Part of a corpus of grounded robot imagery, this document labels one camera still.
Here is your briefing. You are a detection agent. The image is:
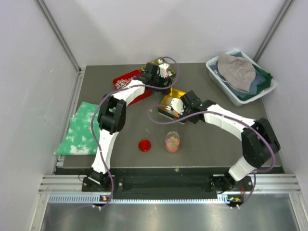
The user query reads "golden tin with star candies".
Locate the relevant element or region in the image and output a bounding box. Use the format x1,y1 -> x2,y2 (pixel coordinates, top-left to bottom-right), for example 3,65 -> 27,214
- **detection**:
158,88 -> 200,125

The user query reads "clear plastic jar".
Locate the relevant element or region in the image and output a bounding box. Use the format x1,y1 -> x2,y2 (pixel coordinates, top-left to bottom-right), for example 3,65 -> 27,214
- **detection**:
165,131 -> 180,153

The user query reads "red jar lid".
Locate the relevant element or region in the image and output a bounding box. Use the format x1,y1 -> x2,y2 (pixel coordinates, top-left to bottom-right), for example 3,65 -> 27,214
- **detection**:
138,139 -> 151,152

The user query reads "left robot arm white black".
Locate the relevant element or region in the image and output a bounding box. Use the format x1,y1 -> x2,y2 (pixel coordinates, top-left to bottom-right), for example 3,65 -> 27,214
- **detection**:
82,59 -> 173,192

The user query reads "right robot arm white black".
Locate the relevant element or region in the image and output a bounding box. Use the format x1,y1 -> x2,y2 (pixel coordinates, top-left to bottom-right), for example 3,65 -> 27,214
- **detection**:
171,91 -> 281,193

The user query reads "tin with colourful cube candies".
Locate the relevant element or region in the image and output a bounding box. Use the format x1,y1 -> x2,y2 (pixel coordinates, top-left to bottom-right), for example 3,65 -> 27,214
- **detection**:
151,57 -> 176,79

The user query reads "red tin with lollipops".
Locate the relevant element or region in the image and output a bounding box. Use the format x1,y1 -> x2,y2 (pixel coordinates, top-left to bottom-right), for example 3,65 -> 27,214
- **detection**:
113,70 -> 152,105

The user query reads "beige bucket hat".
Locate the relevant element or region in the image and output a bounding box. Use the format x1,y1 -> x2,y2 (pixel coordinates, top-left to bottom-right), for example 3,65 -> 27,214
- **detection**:
218,53 -> 256,93

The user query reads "white plastic basket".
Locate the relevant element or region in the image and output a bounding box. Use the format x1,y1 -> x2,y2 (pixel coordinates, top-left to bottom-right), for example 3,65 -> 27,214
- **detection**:
206,50 -> 277,106

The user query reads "blue-grey garment in basket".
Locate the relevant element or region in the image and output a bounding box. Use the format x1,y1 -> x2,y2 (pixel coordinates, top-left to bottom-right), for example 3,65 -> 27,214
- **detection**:
229,71 -> 266,98

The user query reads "green garment in basket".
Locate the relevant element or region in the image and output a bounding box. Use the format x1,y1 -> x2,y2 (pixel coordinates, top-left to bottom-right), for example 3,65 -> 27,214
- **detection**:
237,65 -> 273,101

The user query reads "green white cloth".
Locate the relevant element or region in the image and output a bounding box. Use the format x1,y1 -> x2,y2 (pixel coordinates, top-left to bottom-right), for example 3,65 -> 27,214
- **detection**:
54,102 -> 100,155

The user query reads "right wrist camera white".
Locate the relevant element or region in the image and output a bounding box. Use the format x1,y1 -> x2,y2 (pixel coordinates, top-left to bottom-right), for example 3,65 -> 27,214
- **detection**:
170,98 -> 185,117

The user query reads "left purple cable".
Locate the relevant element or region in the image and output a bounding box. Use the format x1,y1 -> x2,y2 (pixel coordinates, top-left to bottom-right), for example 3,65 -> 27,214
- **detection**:
91,56 -> 180,210

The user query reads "purple cable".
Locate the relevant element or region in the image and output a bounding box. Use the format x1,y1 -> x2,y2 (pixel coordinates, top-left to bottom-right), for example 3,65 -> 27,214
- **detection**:
147,104 -> 277,209
91,56 -> 180,210

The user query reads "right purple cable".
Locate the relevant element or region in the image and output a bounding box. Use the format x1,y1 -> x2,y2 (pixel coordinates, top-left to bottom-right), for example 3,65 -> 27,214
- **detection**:
147,104 -> 277,209

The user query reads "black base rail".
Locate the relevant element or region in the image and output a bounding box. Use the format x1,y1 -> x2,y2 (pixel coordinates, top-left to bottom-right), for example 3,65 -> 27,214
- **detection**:
81,167 -> 256,199

